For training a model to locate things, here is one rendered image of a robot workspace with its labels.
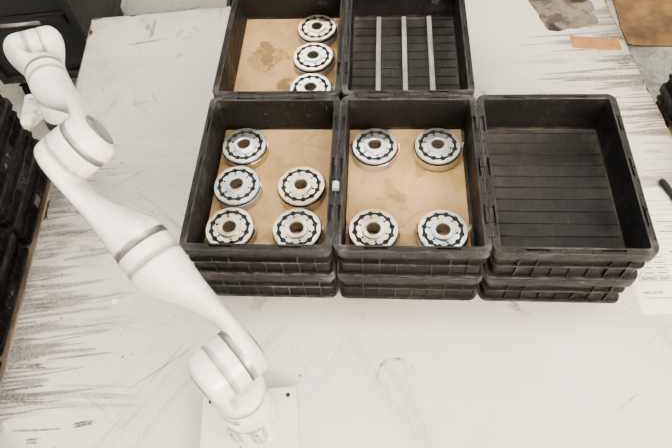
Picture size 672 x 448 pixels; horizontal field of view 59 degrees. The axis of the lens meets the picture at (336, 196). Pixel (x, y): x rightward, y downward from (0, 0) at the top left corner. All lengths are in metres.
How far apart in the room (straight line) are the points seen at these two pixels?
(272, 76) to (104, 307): 0.69
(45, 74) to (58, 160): 0.21
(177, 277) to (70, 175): 0.24
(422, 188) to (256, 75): 0.54
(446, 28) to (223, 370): 1.11
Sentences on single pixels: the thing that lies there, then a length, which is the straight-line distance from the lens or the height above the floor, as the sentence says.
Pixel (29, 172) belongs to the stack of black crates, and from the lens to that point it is 2.39.
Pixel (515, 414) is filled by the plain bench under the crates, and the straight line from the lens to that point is 1.28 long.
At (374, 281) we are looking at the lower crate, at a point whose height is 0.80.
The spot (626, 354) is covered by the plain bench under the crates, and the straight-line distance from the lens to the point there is 1.39.
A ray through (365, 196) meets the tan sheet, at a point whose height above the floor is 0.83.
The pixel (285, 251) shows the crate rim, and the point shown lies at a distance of 1.14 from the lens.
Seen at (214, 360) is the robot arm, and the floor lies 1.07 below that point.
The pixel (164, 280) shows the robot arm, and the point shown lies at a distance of 0.94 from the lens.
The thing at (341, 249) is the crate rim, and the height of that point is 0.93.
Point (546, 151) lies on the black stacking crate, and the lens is 1.43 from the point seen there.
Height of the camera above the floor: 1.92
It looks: 56 degrees down
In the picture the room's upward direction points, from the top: 6 degrees counter-clockwise
